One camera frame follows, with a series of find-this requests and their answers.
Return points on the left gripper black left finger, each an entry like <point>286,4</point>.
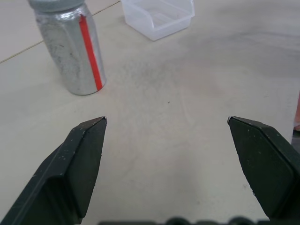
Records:
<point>61,178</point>

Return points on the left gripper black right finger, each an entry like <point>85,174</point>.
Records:
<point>269,164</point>

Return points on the silver can with red label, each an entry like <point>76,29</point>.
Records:
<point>68,54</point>

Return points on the small grey round lid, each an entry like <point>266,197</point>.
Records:
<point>55,4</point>

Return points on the orange cloth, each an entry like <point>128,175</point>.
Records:
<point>298,112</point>

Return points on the clear plastic bag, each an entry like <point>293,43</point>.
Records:
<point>161,17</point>

